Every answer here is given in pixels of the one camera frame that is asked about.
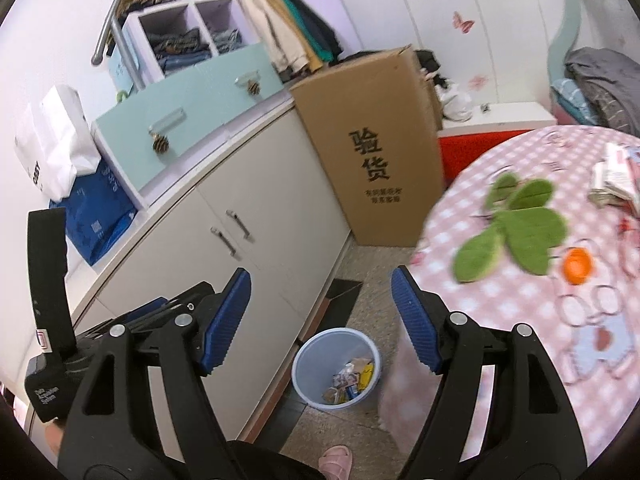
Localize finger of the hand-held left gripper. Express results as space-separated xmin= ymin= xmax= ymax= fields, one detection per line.
xmin=125 ymin=297 xmax=173 ymax=331
xmin=72 ymin=281 xmax=217 ymax=336

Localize teal bunk bed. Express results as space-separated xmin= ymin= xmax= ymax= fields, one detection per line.
xmin=545 ymin=0 xmax=640 ymax=136

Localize small teal drawer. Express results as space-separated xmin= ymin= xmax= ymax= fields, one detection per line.
xmin=200 ymin=42 xmax=287 ymax=126

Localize small folded jeans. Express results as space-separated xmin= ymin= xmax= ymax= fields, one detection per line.
xmin=207 ymin=27 xmax=246 ymax=56

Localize pink checkered table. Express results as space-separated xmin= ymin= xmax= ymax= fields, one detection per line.
xmin=377 ymin=125 xmax=640 ymax=466

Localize person's black trouser leg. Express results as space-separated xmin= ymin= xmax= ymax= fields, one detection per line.
xmin=225 ymin=440 xmax=326 ymax=480

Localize light blue paper sign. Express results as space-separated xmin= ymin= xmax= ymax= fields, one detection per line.
xmin=107 ymin=42 xmax=138 ymax=93

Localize cream hanging hoodie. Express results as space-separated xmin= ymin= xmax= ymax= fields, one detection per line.
xmin=232 ymin=0 xmax=313 ymax=73

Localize red bench with white top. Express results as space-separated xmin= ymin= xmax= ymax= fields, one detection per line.
xmin=437 ymin=101 xmax=558 ymax=181

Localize black cloth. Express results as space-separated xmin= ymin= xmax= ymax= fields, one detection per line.
xmin=340 ymin=49 xmax=442 ymax=75

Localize metal handrail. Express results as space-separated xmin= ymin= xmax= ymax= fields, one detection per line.
xmin=91 ymin=0 xmax=146 ymax=92

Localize green hanging garment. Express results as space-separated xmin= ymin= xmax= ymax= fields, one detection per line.
xmin=275 ymin=0 xmax=341 ymax=61

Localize paper bundle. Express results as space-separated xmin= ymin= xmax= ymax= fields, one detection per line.
xmin=590 ymin=142 xmax=640 ymax=208

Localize blue shopping bag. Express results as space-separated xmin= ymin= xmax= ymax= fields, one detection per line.
xmin=49 ymin=160 xmax=138 ymax=267

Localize white plastic bag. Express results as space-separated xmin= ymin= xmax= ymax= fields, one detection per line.
xmin=435 ymin=77 xmax=473 ymax=122

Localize folded jeans stack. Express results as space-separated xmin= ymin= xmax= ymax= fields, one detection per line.
xmin=150 ymin=27 xmax=213 ymax=73

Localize blue plaid pillow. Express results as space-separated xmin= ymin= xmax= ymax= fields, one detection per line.
xmin=550 ymin=79 xmax=601 ymax=126

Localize white wardrobe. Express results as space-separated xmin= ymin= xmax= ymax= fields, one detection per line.
xmin=320 ymin=0 xmax=566 ymax=106

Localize white low cabinet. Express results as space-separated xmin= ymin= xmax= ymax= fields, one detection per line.
xmin=20 ymin=97 xmax=351 ymax=461

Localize tall cardboard box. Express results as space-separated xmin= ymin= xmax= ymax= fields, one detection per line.
xmin=289 ymin=45 xmax=446 ymax=248

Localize dark floor mat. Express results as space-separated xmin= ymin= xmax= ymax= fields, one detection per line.
xmin=245 ymin=279 xmax=365 ymax=441

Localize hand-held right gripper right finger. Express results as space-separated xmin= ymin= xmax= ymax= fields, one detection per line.
xmin=390 ymin=265 xmax=588 ymax=480

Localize orange bottle cap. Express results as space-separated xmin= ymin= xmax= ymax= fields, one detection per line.
xmin=564 ymin=247 xmax=596 ymax=283

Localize blue white packet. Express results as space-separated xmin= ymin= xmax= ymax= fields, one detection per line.
xmin=332 ymin=370 xmax=360 ymax=402

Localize lilac cubby shelf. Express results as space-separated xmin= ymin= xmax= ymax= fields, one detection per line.
xmin=120 ymin=0 xmax=281 ymax=91

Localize grey blanket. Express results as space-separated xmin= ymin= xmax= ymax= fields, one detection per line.
xmin=564 ymin=47 xmax=640 ymax=136

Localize white paper bag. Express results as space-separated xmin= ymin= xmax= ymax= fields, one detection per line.
xmin=14 ymin=85 xmax=101 ymax=200

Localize light blue plastic bin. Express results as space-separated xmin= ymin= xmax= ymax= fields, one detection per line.
xmin=291 ymin=327 xmax=382 ymax=413

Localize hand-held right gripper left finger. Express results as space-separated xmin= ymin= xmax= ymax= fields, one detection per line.
xmin=57 ymin=267 xmax=253 ymax=480

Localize yellow hanging garment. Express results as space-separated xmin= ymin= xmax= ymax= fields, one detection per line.
xmin=265 ymin=0 xmax=326 ymax=72

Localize pink slipper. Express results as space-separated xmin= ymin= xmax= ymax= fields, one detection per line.
xmin=319 ymin=445 xmax=353 ymax=480

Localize green artificial leaves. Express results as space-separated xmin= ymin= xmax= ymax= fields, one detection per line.
xmin=452 ymin=172 xmax=568 ymax=283

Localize black hanging garment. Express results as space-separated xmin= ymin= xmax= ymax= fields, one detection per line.
xmin=295 ymin=0 xmax=346 ymax=58

